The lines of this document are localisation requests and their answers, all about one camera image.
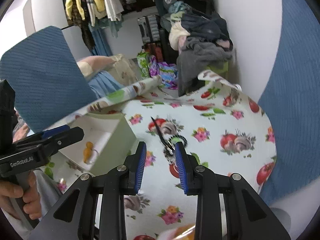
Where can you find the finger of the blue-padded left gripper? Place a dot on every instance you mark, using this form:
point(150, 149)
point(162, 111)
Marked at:
point(51, 132)
point(57, 142)

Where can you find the fruit-print tablecloth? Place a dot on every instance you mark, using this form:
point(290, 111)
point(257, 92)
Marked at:
point(219, 125)

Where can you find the blue pillow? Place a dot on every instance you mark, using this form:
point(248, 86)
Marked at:
point(46, 79)
point(291, 102)

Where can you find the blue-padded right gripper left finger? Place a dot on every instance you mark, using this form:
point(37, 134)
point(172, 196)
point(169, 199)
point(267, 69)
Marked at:
point(135, 164)

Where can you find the blue pillow left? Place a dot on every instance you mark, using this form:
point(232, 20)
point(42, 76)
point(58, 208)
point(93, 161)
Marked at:
point(46, 79)

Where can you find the light blue cloth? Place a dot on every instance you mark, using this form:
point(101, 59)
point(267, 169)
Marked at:
point(103, 83)

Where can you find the orange pendant jewelry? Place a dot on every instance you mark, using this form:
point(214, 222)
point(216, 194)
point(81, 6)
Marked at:
point(88, 151)

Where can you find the pile of dark clothes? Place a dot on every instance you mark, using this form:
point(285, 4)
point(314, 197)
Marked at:
point(199, 35)

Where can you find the purple green floral bag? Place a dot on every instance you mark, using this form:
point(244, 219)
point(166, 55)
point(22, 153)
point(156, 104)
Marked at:
point(150, 67)

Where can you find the beige pink cushion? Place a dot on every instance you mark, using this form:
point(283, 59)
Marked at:
point(120, 68)

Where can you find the left hand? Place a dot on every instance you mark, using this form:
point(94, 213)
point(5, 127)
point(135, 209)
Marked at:
point(31, 198)

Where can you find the blue pillow right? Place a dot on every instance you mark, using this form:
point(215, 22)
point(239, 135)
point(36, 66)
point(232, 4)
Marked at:
point(291, 102)

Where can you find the hanging yellow white clothes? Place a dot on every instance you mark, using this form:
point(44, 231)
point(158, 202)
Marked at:
point(94, 10)

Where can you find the black grey suitcase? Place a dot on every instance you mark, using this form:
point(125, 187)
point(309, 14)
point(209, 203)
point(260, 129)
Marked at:
point(149, 28)

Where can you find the white cardboard box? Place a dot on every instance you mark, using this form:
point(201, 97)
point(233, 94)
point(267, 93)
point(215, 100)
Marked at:
point(112, 137)

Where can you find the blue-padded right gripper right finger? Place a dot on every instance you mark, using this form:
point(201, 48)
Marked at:
point(186, 170)

